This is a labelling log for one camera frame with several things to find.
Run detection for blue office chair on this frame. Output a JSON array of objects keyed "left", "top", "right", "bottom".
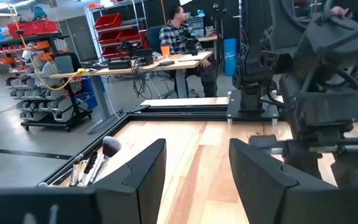
[{"left": 144, "top": 24, "right": 167, "bottom": 55}]

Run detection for tall blue bin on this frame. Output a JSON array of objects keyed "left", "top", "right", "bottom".
[{"left": 223, "top": 37, "right": 237, "bottom": 78}]

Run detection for black rolling bin rack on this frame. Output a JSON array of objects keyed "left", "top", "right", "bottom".
[{"left": 0, "top": 30, "right": 93, "bottom": 133}]

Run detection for red storage bin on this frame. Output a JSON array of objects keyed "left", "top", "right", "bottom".
[
  {"left": 116, "top": 27, "right": 146, "bottom": 43},
  {"left": 93, "top": 12, "right": 124, "bottom": 31},
  {"left": 101, "top": 45, "right": 127, "bottom": 60},
  {"left": 97, "top": 30, "right": 121, "bottom": 46}
]

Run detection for black aluminium table frame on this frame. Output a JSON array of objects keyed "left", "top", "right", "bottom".
[{"left": 35, "top": 104, "right": 358, "bottom": 189}]

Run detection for yellow cable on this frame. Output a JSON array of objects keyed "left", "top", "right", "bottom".
[{"left": 6, "top": 0, "right": 87, "bottom": 91}]

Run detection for black box on desk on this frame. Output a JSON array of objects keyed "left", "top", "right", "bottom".
[{"left": 107, "top": 59, "right": 132, "bottom": 70}]

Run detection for blue crate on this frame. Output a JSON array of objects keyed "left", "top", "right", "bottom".
[{"left": 73, "top": 75, "right": 106, "bottom": 112}]

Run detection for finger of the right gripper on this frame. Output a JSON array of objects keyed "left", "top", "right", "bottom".
[
  {"left": 331, "top": 154, "right": 358, "bottom": 189},
  {"left": 284, "top": 154, "right": 323, "bottom": 178}
]

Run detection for orange cup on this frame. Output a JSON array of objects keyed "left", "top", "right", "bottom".
[{"left": 160, "top": 43, "right": 172, "bottom": 60}]

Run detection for large round powder brush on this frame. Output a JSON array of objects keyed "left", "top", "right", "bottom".
[{"left": 87, "top": 135, "right": 122, "bottom": 187}]

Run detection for black camera rig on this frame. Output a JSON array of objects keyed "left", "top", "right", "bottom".
[{"left": 182, "top": 28, "right": 200, "bottom": 57}]

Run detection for small black desk robot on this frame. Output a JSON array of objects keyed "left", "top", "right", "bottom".
[{"left": 116, "top": 39, "right": 154, "bottom": 66}]

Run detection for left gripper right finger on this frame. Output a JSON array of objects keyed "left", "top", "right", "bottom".
[{"left": 229, "top": 138, "right": 358, "bottom": 224}]

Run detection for person's hand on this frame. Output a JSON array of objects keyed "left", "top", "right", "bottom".
[{"left": 330, "top": 5, "right": 351, "bottom": 18}]

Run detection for person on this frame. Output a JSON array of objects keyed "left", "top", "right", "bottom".
[{"left": 158, "top": 5, "right": 219, "bottom": 98}]

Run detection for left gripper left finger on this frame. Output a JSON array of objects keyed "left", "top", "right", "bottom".
[{"left": 0, "top": 139, "right": 167, "bottom": 224}]

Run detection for clear acrylic brush holder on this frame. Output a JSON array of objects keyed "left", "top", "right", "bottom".
[{"left": 37, "top": 155, "right": 111, "bottom": 189}]

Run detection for long red crate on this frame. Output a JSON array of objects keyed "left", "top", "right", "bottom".
[{"left": 7, "top": 21, "right": 58, "bottom": 39}]

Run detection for hanging black cables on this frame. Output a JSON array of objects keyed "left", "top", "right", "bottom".
[{"left": 130, "top": 58, "right": 155, "bottom": 101}]

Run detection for teal round object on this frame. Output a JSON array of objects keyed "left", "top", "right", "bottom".
[{"left": 32, "top": 5, "right": 48, "bottom": 20}]

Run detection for wooden top desk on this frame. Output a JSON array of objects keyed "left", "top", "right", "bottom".
[{"left": 48, "top": 50, "right": 214, "bottom": 135}]

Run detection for black pole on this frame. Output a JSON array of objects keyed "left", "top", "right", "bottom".
[{"left": 212, "top": 0, "right": 227, "bottom": 63}]

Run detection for grey cabinet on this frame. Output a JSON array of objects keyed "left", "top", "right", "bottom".
[{"left": 57, "top": 15, "right": 90, "bottom": 63}]

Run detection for metal shelving rack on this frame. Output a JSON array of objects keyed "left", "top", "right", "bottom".
[{"left": 87, "top": 0, "right": 151, "bottom": 62}]

